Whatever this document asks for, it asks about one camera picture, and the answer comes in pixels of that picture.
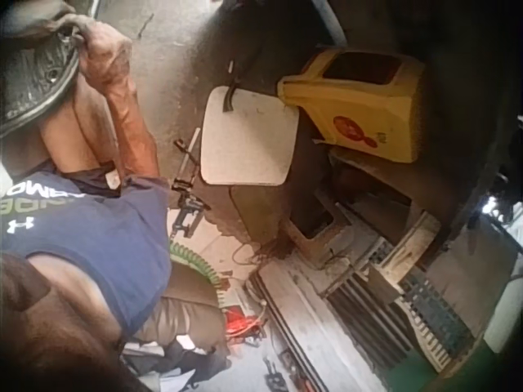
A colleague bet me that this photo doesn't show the black pliers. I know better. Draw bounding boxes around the black pliers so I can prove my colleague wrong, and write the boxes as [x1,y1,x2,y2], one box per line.
[261,355,287,392]

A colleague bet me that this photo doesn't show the black pneumatic wrench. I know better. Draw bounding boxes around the black pneumatic wrench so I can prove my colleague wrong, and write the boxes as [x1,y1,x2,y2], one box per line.
[170,137,212,240]

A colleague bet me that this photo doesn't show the heap of metal grates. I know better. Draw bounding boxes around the heap of metal grates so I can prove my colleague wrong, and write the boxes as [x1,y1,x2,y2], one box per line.
[320,210,485,373]

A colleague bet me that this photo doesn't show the black hand tool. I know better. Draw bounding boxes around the black hand tool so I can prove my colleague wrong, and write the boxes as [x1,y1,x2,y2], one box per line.
[221,60,243,114]

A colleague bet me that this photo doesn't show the black rubber tire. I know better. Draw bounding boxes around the black rubber tire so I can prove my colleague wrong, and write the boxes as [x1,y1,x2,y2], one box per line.
[0,0,85,138]

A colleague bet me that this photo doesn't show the person's legs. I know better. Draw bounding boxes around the person's legs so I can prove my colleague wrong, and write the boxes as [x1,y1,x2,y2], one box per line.
[39,73,127,191]

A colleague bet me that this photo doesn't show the brown seat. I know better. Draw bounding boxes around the brown seat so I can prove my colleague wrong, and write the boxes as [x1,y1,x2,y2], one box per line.
[132,263,232,371]

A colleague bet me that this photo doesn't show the grey metal rail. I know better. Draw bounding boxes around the grey metal rail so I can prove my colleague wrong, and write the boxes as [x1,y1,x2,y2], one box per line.
[247,261,385,392]

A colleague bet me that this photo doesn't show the white square stool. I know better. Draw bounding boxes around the white square stool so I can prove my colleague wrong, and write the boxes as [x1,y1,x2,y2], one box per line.
[199,85,302,187]

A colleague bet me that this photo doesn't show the green coiled air hose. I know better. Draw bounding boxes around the green coiled air hose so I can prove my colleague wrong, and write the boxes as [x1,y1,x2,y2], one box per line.
[168,239,225,292]

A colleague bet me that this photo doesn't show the blue pipe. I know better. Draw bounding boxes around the blue pipe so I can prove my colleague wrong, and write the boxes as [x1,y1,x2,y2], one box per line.
[313,0,349,47]

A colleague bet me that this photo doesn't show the person's right hand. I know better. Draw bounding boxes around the person's right hand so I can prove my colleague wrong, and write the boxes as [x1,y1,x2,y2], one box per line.
[60,13,134,96]

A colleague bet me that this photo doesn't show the yellow plastic bin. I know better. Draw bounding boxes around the yellow plastic bin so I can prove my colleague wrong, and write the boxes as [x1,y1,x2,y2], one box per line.
[276,49,427,165]

